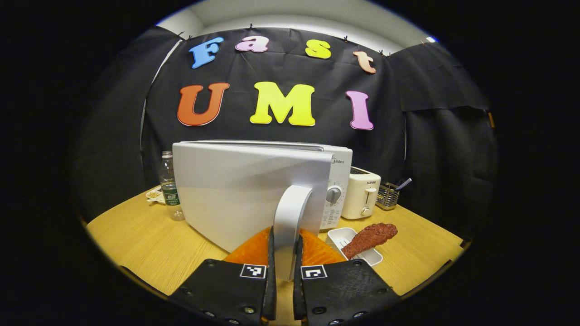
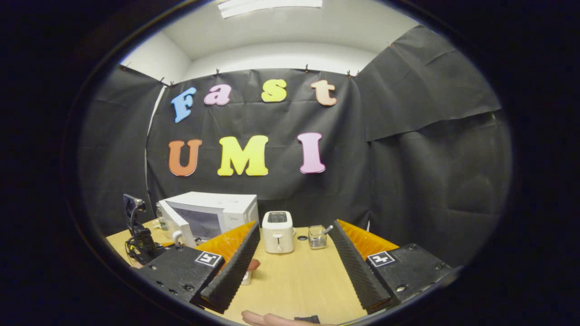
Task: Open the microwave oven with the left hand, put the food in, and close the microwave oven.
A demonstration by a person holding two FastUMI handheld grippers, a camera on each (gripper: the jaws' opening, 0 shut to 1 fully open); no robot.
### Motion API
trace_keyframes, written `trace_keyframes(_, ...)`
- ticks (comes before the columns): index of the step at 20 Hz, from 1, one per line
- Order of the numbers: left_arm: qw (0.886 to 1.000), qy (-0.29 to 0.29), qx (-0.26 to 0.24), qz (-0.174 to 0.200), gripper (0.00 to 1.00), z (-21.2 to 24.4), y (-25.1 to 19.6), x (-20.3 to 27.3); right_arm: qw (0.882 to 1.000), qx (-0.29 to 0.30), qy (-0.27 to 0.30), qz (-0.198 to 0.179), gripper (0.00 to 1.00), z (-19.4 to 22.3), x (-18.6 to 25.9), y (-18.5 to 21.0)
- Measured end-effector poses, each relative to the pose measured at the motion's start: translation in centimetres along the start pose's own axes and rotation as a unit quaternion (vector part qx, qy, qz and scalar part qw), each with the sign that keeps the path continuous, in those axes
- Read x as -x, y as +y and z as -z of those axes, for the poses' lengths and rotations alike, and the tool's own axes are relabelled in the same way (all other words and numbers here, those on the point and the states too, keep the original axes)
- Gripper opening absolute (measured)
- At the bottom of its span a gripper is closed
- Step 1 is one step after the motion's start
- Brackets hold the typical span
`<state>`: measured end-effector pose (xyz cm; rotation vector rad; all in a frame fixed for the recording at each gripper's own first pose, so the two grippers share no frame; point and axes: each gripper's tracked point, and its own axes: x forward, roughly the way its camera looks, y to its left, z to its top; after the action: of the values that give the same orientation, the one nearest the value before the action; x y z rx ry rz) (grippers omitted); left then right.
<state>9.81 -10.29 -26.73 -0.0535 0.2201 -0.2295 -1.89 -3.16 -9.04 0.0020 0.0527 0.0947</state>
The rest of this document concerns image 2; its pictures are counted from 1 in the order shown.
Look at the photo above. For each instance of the clear plastic bottle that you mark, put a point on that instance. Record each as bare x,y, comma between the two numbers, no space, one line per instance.
158,217

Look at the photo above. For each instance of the white toaster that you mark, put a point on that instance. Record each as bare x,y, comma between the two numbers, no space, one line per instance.
277,235

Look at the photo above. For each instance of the clear glass jar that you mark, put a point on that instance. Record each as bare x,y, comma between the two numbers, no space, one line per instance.
317,239

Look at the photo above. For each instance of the white spoon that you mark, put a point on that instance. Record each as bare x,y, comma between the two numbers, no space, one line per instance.
328,229

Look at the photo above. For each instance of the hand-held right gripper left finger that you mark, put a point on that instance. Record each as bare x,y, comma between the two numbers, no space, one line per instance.
235,271

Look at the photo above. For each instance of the white microwave oven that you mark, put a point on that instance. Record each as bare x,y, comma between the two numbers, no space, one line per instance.
226,206

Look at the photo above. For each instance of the brown meat piece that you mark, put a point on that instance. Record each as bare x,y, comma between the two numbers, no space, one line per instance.
254,265

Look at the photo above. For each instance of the long ceiling light panel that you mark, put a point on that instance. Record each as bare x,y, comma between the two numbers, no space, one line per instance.
269,7

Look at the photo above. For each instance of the white plastic tray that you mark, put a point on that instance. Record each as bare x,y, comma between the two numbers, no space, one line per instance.
246,278

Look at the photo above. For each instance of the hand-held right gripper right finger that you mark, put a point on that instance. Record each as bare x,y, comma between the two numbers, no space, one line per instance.
360,271

